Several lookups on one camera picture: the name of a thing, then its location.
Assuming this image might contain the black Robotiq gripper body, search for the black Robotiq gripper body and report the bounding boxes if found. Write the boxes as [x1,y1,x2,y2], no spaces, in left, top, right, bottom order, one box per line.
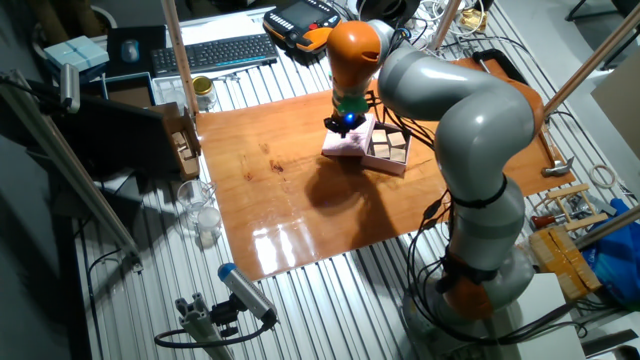
[323,112,368,134]

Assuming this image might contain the pink gift box base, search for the pink gift box base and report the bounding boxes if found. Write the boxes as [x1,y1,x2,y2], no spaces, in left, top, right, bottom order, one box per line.
[360,120,414,176]

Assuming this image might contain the brown cardboard box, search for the brown cardboard box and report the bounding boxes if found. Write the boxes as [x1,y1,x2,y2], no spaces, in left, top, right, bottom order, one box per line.
[149,102,202,181]

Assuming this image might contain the light blue gift box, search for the light blue gift box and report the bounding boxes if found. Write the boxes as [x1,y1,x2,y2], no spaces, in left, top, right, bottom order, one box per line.
[42,34,110,74]

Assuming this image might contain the glossy wooden board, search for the glossy wooden board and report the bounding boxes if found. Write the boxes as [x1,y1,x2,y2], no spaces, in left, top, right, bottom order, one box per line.
[194,55,576,282]

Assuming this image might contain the orange black teach pendant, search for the orange black teach pendant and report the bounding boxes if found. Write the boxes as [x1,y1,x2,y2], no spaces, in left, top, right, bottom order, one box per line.
[262,0,344,55]

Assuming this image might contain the black filament spool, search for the black filament spool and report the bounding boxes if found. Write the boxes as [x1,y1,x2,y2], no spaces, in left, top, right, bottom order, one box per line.
[355,0,422,26]

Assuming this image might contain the glass jar yellow lid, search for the glass jar yellow lid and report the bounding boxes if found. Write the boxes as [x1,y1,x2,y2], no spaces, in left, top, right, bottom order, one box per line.
[191,75,218,112]

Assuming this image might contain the wooden pole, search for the wooden pole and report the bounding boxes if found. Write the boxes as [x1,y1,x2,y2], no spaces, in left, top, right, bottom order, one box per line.
[428,0,464,51]
[160,0,200,117]
[541,3,640,119]
[574,204,640,250]

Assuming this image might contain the black computer keyboard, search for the black computer keyboard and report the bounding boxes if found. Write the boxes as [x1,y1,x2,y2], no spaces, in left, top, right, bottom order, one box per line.
[150,32,280,78]

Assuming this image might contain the white paper sheets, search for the white paper sheets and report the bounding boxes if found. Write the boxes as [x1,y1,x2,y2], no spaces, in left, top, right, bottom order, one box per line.
[164,12,271,49]

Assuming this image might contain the small clear plastic cup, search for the small clear plastic cup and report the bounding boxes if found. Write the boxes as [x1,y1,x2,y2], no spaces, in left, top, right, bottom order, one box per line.
[195,205,223,249]

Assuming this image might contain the clear plastic beaker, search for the clear plastic beaker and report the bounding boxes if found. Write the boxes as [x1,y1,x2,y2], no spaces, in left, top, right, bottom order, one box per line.
[175,178,217,224]

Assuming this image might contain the brass metal fitting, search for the brass metal fitting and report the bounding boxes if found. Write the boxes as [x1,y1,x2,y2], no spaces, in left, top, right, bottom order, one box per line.
[458,7,489,34]

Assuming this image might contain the black bar clamp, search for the black bar clamp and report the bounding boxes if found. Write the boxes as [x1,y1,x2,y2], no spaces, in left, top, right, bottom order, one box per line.
[472,48,531,86]

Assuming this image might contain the clear plastic tray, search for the clear plastic tray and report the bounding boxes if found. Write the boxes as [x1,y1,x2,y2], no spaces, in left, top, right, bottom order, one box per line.
[150,74,194,109]

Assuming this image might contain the dark blue tray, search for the dark blue tray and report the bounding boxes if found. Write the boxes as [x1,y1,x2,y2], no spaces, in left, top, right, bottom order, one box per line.
[82,71,157,109]

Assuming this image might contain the grey computer mouse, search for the grey computer mouse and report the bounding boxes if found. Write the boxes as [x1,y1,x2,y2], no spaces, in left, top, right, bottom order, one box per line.
[120,38,141,64]

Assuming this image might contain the black monitor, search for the black monitor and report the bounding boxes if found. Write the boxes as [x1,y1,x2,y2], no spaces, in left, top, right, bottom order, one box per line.
[29,79,181,176]

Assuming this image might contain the black mouse pad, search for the black mouse pad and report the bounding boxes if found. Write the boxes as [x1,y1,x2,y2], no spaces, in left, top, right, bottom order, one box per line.
[105,24,167,79]

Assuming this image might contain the aluminium profile stand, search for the aluminium profile stand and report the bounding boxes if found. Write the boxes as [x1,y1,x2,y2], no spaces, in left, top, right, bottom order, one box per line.
[174,292,236,360]

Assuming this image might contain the yellow cardboard stack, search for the yellow cardboard stack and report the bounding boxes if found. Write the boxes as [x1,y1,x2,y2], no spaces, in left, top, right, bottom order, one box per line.
[529,224,604,301]

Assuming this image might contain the blue plastic bag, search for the blue plastic bag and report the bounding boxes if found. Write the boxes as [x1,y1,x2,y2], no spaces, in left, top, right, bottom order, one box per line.
[582,197,640,309]

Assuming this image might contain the green gripper mount flange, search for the green gripper mount flange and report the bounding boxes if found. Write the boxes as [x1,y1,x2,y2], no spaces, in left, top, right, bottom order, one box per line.
[333,92,371,115]

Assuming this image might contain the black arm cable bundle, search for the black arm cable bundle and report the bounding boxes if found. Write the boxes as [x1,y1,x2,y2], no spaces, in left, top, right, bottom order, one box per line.
[367,89,589,347]

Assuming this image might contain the silver camera blue end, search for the silver camera blue end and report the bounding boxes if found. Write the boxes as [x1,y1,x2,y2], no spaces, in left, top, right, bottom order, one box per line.
[217,262,279,324]

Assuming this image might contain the red handled screwdriver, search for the red handled screwdriver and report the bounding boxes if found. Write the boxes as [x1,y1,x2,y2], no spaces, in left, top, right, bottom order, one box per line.
[530,212,571,230]

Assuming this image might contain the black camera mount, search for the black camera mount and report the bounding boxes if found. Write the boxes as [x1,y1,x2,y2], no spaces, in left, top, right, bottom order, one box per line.
[209,294,246,339]

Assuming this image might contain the wooden handled hammer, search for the wooden handled hammer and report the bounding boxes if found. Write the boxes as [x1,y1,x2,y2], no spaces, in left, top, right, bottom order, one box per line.
[537,117,576,179]

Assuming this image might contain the small wooden frame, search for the small wooden frame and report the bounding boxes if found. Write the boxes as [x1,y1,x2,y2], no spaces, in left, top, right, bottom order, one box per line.
[547,182,610,232]

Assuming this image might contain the black camera cable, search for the black camera cable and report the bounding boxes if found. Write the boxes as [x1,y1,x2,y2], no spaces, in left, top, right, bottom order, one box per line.
[153,319,276,350]

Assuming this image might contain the white tape ring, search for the white tape ring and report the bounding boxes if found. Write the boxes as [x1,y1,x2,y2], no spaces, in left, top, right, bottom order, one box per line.
[588,163,619,190]

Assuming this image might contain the long silver frame bar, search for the long silver frame bar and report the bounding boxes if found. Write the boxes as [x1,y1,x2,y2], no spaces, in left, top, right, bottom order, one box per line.
[0,69,144,274]

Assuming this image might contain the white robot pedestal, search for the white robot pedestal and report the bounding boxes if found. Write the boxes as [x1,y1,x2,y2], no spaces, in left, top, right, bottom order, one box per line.
[499,272,589,360]

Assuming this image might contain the silver depth camera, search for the silver depth camera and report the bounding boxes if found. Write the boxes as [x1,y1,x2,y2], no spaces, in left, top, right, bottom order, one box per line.
[59,62,81,114]

